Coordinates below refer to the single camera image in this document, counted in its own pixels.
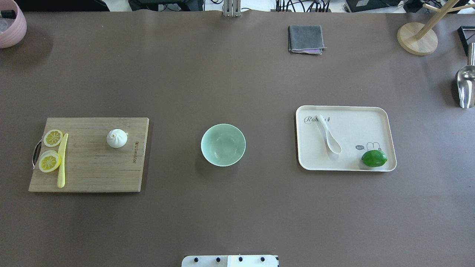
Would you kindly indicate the white ceramic spoon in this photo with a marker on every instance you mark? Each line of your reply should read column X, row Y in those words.
column 332, row 144

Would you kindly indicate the mint green bowl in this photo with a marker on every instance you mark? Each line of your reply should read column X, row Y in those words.
column 223, row 145

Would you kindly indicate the pink bowl with ice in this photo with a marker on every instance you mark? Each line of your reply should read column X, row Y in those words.
column 12, row 32

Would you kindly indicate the cream rectangular tray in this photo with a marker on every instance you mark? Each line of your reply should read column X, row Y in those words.
column 357, row 129

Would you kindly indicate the grey folded cloth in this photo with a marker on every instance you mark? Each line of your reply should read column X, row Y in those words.
column 307, row 39

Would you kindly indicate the green lime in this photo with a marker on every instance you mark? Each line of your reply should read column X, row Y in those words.
column 374, row 158

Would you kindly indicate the wooden cutting board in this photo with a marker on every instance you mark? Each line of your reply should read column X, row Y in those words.
column 91, row 165

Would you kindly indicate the yellow plastic knife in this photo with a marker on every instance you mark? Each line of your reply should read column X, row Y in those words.
column 61, row 181

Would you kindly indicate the single lemon slice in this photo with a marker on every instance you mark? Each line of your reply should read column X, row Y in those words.
column 53, row 138

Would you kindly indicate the stacked lemon slices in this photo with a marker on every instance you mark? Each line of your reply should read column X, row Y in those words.
column 49, row 161

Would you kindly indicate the wooden mug tree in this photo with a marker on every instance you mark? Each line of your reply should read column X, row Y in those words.
column 419, row 39

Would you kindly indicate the metal scoop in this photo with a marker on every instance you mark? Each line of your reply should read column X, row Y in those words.
column 465, row 78

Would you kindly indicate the aluminium frame post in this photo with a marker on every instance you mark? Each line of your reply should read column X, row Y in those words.
column 232, row 8

